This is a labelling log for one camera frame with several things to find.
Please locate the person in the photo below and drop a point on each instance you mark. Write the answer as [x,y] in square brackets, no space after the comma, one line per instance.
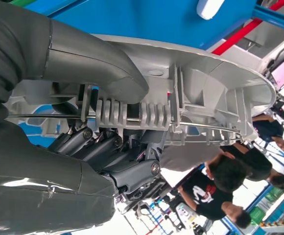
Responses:
[266,128]
[210,201]
[186,159]
[257,162]

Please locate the red barrier belt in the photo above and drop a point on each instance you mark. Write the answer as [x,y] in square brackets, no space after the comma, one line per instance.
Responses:
[242,32]

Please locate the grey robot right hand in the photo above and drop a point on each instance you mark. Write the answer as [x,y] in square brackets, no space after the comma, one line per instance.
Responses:
[34,194]

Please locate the blue metal shelf rack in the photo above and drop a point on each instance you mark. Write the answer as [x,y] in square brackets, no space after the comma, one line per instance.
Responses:
[144,19]

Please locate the white plastic trim part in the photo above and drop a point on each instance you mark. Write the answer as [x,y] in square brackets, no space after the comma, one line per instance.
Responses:
[209,8]

